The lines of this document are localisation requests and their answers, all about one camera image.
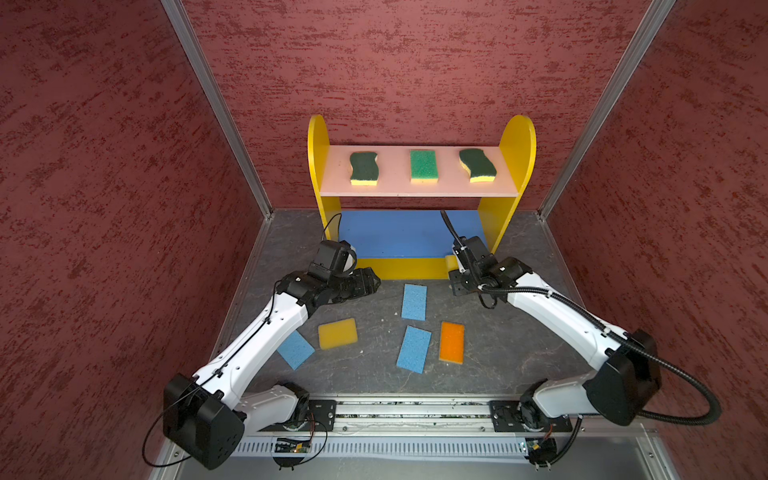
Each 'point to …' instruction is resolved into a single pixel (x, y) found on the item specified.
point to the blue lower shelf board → (379, 234)
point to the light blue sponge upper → (414, 302)
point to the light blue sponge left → (296, 350)
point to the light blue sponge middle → (414, 349)
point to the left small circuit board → (292, 447)
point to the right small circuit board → (533, 444)
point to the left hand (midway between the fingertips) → (370, 291)
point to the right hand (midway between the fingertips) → (457, 284)
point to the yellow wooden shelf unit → (404, 207)
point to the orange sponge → (451, 342)
